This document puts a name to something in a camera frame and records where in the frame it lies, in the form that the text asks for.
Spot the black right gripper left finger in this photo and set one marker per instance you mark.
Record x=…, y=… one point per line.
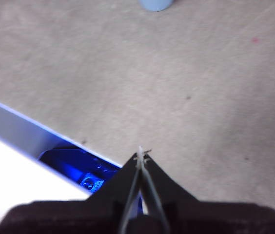
x=79, y=214

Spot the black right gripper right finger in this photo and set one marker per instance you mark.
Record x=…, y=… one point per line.
x=213, y=217

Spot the blue ribbed plastic cup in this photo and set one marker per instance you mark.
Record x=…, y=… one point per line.
x=157, y=5

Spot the blue-lit device below table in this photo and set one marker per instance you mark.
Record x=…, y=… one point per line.
x=79, y=168

